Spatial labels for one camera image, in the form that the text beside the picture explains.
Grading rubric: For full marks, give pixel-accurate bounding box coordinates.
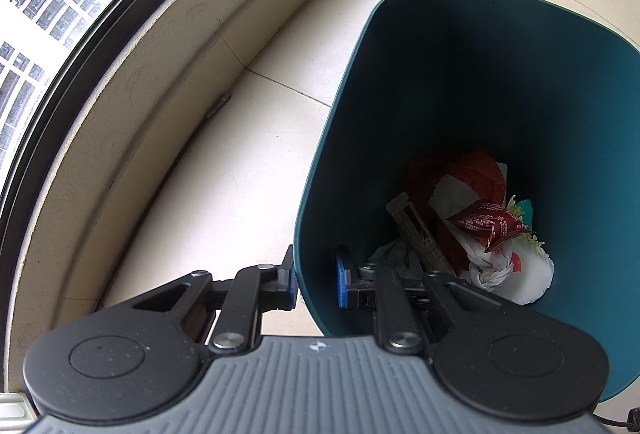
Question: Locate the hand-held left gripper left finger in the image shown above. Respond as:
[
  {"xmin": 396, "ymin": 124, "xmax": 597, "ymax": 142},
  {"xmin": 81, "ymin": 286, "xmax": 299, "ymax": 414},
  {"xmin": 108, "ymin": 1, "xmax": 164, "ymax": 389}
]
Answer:
[{"xmin": 131, "ymin": 244, "xmax": 300, "ymax": 356}]

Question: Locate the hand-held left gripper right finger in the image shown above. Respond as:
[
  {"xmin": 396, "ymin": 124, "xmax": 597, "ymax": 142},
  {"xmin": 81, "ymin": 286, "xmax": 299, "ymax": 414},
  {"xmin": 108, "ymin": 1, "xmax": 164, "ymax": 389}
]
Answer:
[{"xmin": 335, "ymin": 244, "xmax": 507, "ymax": 358}]

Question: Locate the grey tissue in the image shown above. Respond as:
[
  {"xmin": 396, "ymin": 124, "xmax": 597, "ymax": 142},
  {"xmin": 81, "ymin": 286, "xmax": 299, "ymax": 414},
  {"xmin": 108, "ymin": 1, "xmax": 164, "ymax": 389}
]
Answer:
[{"xmin": 368, "ymin": 238, "xmax": 426, "ymax": 280}]

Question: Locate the brown red printed wrapper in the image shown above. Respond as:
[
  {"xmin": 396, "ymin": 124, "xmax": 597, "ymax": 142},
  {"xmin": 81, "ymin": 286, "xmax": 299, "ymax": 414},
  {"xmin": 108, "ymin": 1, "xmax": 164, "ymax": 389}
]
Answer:
[{"xmin": 446, "ymin": 201, "xmax": 532, "ymax": 251}]

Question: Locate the red plastic bag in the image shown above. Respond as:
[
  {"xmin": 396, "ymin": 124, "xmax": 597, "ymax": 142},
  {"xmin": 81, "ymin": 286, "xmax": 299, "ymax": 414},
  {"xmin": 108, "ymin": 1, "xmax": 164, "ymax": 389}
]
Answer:
[{"xmin": 403, "ymin": 149, "xmax": 509, "ymax": 276}]

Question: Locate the white knotted plastic bag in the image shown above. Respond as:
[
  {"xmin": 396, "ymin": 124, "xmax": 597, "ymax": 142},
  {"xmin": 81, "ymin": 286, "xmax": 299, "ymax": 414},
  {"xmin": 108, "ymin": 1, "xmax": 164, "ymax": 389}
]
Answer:
[{"xmin": 466, "ymin": 234, "xmax": 555, "ymax": 306}]

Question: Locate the napa cabbage leaf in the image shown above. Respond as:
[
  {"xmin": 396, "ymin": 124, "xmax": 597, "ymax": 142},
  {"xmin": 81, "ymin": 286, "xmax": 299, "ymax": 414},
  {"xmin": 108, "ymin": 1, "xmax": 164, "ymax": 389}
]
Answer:
[{"xmin": 504, "ymin": 194, "xmax": 547, "ymax": 256}]

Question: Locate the teal plastic bag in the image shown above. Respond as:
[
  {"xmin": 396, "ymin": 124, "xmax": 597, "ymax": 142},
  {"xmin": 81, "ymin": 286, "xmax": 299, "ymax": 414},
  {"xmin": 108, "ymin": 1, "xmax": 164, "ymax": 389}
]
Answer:
[{"xmin": 515, "ymin": 197, "xmax": 537, "ymax": 223}]

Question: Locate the dark teal trash bin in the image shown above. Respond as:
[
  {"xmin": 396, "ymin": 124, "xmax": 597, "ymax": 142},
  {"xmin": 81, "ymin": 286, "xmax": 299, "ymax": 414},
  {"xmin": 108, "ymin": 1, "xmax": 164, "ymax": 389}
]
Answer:
[{"xmin": 294, "ymin": 0, "xmax": 640, "ymax": 405}]

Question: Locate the small grey metal piece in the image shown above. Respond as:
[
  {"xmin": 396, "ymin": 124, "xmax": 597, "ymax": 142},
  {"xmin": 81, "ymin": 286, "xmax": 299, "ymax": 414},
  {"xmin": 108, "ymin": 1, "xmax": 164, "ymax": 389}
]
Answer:
[{"xmin": 205, "ymin": 92, "xmax": 232, "ymax": 119}]

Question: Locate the white ribbed panel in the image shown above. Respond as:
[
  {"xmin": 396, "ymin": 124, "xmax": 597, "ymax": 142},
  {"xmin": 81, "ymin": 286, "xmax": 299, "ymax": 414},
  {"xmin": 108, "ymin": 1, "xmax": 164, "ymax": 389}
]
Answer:
[{"xmin": 0, "ymin": 392, "xmax": 37, "ymax": 426}]

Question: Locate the black cable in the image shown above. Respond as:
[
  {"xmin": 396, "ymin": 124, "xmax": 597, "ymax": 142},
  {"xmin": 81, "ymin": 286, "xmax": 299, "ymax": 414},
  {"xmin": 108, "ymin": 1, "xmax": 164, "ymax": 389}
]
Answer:
[{"xmin": 597, "ymin": 406, "xmax": 640, "ymax": 428}]

